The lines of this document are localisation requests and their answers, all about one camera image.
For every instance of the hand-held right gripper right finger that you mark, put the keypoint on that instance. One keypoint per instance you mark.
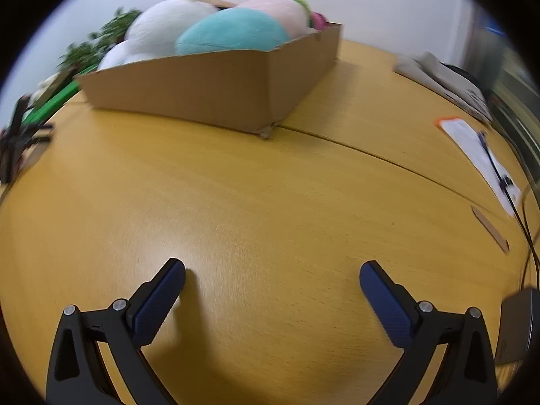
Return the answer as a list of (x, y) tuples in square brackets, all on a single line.
[(386, 303)]

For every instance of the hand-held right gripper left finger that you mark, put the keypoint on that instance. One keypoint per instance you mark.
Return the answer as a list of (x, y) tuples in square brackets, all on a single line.
[(158, 303)]

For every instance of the cardboard box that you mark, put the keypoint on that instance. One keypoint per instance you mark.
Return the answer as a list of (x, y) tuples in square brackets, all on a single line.
[(190, 88)]

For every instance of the white plush toy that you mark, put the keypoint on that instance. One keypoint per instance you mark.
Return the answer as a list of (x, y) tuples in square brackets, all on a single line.
[(156, 29)]

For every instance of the wooden stick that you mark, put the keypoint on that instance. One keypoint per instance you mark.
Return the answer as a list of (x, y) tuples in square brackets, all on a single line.
[(491, 230)]

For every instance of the grey device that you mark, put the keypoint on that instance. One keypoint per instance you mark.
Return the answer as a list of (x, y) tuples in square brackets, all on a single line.
[(512, 329)]

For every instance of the white paper with orange edge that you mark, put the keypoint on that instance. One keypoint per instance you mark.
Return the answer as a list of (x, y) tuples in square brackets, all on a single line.
[(468, 143)]

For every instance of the pen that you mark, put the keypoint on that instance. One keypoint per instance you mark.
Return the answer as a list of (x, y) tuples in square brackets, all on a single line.
[(484, 141)]

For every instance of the black stand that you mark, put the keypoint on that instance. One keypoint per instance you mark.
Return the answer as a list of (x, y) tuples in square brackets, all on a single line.
[(10, 143)]

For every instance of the green board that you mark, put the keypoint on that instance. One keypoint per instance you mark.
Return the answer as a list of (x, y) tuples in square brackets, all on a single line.
[(55, 99)]

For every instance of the grey cloth bag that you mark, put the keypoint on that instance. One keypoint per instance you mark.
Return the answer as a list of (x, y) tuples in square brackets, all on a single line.
[(430, 69)]

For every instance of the glass door with blue stripe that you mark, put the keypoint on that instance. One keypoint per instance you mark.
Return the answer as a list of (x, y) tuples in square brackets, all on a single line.
[(510, 93)]

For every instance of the green potted plant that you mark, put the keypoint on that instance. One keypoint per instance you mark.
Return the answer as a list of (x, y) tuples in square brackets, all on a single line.
[(88, 50)]

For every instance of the teal plush toy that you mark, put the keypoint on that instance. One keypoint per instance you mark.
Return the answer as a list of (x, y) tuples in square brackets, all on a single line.
[(232, 29)]

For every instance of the magenta plush toy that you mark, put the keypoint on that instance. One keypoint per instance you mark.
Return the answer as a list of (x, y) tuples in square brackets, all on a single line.
[(318, 20)]

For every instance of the pale pink plush toy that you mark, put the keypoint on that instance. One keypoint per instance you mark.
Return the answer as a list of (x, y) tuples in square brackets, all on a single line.
[(278, 10)]

